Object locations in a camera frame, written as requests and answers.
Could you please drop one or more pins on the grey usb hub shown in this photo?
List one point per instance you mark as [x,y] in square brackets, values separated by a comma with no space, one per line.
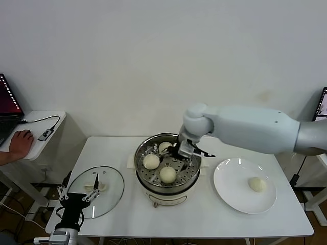
[44,135]

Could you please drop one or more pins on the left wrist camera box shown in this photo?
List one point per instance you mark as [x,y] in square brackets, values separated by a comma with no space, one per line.
[41,240]

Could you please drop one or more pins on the cream electric cooker pot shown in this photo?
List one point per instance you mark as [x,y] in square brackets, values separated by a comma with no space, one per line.
[166,197]

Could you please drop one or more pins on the white side table with mouse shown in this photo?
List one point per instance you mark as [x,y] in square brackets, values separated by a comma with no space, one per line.
[35,153]

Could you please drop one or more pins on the round white plate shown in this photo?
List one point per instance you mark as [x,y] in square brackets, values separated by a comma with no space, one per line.
[230,178]

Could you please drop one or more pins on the person's forearm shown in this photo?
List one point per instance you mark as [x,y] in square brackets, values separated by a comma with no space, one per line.
[3,158]

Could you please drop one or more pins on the white steamed baozi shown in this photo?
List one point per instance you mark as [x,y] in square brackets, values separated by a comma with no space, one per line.
[257,184]
[150,162]
[167,174]
[163,146]

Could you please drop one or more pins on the laptop showing camera views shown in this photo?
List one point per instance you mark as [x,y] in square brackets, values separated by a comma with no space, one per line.
[322,107]

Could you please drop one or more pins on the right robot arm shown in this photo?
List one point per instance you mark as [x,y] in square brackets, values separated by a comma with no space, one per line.
[255,127]

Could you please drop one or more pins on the stainless steel steamer basket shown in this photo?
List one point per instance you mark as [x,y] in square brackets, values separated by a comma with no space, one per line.
[143,150]

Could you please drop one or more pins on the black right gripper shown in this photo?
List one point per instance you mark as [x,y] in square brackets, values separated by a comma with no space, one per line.
[176,153]

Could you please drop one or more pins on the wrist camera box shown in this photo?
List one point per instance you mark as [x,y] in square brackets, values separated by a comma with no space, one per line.
[41,240]
[185,150]

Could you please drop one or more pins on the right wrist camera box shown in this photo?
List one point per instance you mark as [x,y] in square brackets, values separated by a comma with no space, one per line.
[185,150]

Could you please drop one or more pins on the person's hand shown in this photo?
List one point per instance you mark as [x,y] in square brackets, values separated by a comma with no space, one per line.
[20,145]

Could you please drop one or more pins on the round glass pot lid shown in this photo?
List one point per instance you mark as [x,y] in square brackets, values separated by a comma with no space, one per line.
[112,189]

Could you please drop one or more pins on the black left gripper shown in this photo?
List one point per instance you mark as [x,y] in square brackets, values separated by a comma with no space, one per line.
[74,204]

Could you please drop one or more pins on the black laptop with dark screen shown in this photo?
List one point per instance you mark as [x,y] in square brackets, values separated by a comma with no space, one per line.
[7,107]

